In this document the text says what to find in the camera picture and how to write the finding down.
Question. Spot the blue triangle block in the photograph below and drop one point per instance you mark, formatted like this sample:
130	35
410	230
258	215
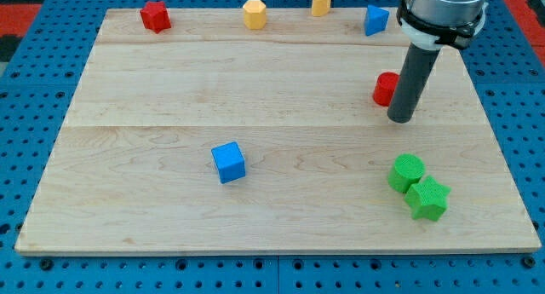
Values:
375	20

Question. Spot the green cylinder block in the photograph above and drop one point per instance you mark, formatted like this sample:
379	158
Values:
407	169

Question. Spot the wooden board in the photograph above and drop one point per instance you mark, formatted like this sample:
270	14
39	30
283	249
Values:
132	173

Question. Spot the green star block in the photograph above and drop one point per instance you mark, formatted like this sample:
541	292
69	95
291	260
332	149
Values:
427	199

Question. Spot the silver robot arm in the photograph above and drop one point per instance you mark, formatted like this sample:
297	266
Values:
445	12

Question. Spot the yellow pentagon block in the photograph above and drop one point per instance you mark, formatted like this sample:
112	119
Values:
320	7

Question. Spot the red cylinder block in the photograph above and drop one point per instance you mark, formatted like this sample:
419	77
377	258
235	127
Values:
386	84

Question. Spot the yellow hexagon block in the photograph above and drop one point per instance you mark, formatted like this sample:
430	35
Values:
255	14

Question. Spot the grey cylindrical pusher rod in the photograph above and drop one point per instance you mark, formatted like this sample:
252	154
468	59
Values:
417	67

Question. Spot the red star block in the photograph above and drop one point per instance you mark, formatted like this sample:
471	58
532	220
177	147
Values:
155	16

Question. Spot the blue cube block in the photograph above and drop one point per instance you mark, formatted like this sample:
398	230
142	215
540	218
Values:
229	162

